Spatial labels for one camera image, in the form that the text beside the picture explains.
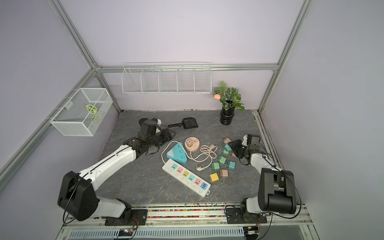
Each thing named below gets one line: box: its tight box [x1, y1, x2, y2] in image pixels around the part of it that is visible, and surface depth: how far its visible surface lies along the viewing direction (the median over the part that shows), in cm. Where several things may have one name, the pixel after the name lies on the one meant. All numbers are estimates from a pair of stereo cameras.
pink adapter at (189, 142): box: [186, 138, 193, 147], surface depth 96 cm
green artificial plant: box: [212, 80, 245, 111], surface depth 95 cm
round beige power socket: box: [184, 136, 200, 152], surface depth 99 cm
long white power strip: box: [162, 158, 212, 198], surface depth 86 cm
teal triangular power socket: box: [166, 143, 188, 164], surface depth 95 cm
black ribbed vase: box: [220, 104, 235, 126], surface depth 109 cm
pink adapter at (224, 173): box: [220, 169, 229, 177], surface depth 88 cm
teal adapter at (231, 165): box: [227, 160, 236, 170], surface depth 91 cm
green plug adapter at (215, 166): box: [211, 162, 220, 171], surface depth 91 cm
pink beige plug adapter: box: [223, 137, 232, 145], surface depth 102 cm
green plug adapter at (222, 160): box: [217, 156, 227, 165], surface depth 93 cm
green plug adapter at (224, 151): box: [221, 147, 230, 155], surface depth 96 cm
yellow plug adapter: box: [209, 172, 219, 182], surface depth 86 cm
